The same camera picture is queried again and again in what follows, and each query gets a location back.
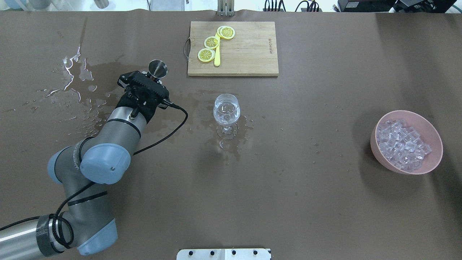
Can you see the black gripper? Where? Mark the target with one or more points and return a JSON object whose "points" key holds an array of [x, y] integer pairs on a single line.
{"points": [[123, 102]]}

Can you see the steel double jigger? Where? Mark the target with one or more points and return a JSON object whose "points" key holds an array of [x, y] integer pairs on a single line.
{"points": [[157, 69]]}

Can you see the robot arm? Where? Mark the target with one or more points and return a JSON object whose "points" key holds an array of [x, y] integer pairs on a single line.
{"points": [[84, 220]]}

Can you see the clear wine glass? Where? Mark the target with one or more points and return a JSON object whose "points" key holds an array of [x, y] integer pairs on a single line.
{"points": [[226, 112]]}

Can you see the pile of clear ice cubes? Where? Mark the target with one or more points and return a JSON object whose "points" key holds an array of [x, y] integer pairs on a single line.
{"points": [[402, 145]]}

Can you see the yellow plastic knife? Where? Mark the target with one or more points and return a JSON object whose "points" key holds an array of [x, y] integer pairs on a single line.
{"points": [[217, 59]]}

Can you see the middle lemon slice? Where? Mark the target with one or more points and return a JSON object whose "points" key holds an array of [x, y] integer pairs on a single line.
{"points": [[212, 42]]}

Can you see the far lemon slice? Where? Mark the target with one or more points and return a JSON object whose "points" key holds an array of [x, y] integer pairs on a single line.
{"points": [[226, 32]]}

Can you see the wooden cutting board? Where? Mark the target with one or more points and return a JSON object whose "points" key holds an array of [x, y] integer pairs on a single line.
{"points": [[252, 51]]}

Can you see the pink bowl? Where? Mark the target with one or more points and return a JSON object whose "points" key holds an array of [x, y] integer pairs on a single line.
{"points": [[429, 134]]}

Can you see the lemon slice near handle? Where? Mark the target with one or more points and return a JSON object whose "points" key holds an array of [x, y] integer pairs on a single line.
{"points": [[206, 55]]}

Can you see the aluminium frame post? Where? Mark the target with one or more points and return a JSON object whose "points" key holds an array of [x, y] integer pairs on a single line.
{"points": [[226, 8]]}

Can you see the white pedestal base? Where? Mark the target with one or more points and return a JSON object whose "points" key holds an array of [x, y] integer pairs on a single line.
{"points": [[225, 254]]}

